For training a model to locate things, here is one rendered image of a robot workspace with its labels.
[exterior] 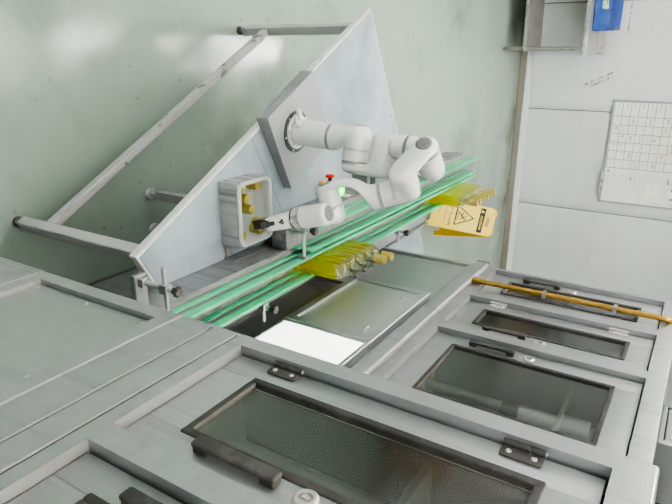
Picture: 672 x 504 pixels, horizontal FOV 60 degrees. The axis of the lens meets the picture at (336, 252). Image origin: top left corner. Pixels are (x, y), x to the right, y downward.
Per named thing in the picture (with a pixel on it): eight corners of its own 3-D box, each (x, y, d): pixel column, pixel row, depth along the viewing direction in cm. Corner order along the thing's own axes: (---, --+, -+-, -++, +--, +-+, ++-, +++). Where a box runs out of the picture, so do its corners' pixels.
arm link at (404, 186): (382, 174, 202) (370, 146, 190) (443, 159, 196) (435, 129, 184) (386, 212, 193) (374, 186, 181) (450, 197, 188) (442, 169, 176)
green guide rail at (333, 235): (293, 249, 217) (311, 253, 212) (293, 247, 216) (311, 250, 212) (463, 170, 356) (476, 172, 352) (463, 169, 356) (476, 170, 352)
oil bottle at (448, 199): (424, 202, 315) (475, 209, 301) (425, 192, 314) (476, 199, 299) (429, 200, 320) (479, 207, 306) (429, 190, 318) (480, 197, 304)
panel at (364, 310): (194, 381, 169) (290, 418, 152) (193, 371, 168) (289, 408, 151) (353, 281, 241) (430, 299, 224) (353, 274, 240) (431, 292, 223)
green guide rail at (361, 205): (293, 230, 214) (311, 233, 210) (292, 227, 214) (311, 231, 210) (464, 158, 354) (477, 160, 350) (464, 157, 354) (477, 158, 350)
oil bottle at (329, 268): (292, 270, 219) (341, 281, 209) (292, 256, 218) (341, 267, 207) (301, 266, 224) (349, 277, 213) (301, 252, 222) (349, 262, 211)
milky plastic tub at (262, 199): (222, 245, 203) (242, 249, 198) (218, 181, 195) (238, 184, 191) (255, 232, 216) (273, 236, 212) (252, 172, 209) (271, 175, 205)
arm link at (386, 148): (415, 136, 202) (407, 182, 205) (354, 128, 213) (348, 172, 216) (404, 133, 193) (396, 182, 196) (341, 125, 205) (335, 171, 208)
